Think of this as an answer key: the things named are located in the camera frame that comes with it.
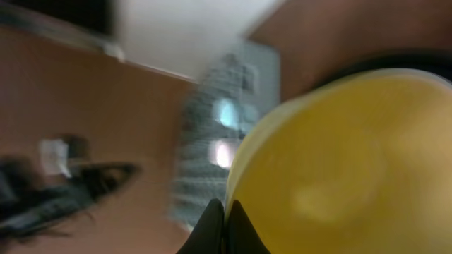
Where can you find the pink plastic cup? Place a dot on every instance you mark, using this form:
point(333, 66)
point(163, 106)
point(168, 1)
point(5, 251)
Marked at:
point(221, 152)

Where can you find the light blue plastic cup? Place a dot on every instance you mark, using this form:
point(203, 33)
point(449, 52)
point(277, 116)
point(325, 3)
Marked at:
point(234, 115)

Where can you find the yellow bowl with food scraps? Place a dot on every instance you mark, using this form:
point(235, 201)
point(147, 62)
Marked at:
point(361, 165)

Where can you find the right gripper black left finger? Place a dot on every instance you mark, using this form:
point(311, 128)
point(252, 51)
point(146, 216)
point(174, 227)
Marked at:
point(206, 237)

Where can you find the round black tray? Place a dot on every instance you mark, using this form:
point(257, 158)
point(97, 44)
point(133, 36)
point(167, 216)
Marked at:
point(436, 61)

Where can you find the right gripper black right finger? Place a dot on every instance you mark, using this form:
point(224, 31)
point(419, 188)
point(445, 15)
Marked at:
point(240, 234)

